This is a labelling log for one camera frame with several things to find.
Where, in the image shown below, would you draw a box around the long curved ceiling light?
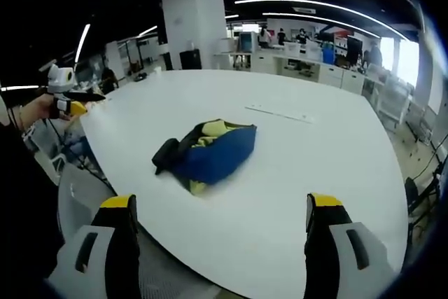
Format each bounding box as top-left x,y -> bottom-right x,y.
234,0 -> 409,40
265,11 -> 382,39

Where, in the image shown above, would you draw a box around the black cabinet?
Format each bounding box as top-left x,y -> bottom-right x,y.
178,48 -> 202,71

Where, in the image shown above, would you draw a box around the short ceiling light strip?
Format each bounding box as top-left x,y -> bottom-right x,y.
137,25 -> 159,38
73,23 -> 92,64

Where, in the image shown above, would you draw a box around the white table strip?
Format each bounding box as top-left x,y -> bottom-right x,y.
244,104 -> 315,125

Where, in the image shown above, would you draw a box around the white counter cabinets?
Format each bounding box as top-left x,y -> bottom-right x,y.
251,51 -> 365,96

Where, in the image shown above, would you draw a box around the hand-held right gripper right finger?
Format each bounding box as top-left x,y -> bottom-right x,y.
303,192 -> 386,299

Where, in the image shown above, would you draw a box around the black stand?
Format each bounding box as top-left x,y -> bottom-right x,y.
404,164 -> 442,218

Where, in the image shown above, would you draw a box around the person's left hand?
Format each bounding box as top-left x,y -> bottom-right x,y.
26,93 -> 71,122

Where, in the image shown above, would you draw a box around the white square column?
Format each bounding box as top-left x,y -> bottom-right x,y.
160,0 -> 228,71

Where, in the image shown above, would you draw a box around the black monitor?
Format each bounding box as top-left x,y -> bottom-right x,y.
346,36 -> 364,66

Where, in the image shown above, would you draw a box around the person's black clothing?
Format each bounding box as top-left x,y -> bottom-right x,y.
0,116 -> 68,289

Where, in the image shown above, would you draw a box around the blue yellow black garment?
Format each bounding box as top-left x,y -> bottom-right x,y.
151,118 -> 258,195

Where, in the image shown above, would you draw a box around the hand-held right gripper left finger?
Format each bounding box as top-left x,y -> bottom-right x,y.
47,193 -> 141,299

